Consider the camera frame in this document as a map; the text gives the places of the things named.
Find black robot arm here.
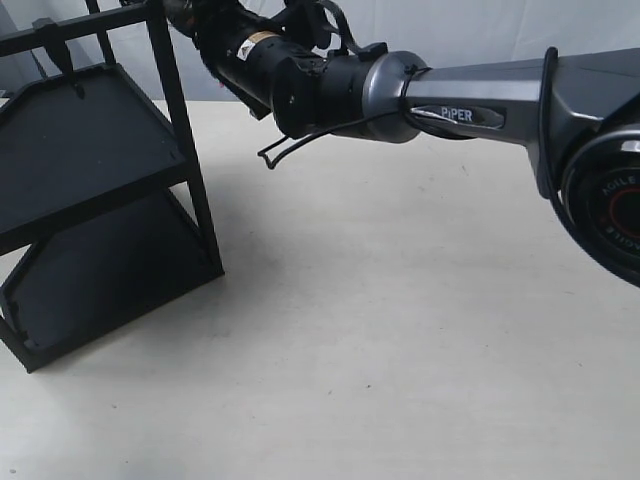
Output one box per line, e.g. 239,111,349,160
162,1,639,284

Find black tiered shelf rack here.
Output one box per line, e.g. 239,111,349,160
1,1,224,372

